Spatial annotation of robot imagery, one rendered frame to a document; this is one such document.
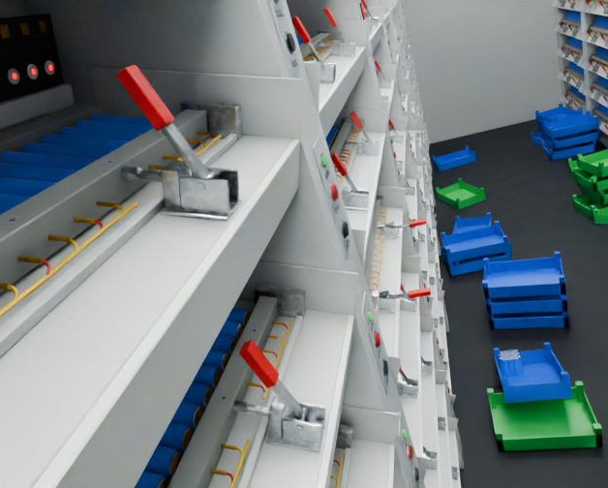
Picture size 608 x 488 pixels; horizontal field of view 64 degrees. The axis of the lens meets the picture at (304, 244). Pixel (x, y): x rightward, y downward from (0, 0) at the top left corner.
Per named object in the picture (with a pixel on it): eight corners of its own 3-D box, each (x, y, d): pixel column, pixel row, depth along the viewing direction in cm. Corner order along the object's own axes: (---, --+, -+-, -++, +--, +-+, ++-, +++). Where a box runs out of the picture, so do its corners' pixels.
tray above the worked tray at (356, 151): (383, 151, 113) (390, 90, 106) (359, 298, 61) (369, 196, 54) (297, 144, 116) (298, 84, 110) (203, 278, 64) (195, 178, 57)
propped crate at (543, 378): (496, 367, 189) (493, 348, 189) (553, 362, 183) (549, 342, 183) (504, 402, 161) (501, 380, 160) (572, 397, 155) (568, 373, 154)
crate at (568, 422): (583, 398, 165) (581, 380, 162) (603, 447, 148) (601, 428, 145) (490, 405, 175) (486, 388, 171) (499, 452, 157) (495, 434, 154)
